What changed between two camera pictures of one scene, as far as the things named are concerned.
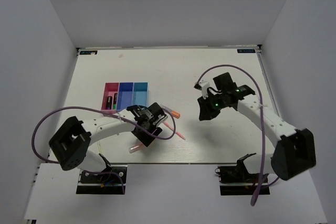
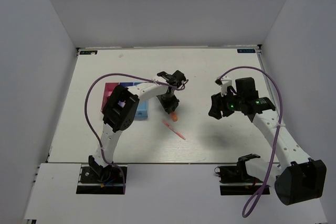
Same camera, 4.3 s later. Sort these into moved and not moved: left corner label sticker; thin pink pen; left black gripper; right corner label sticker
Moved: left black gripper
Not moved: left corner label sticker; right corner label sticker; thin pink pen
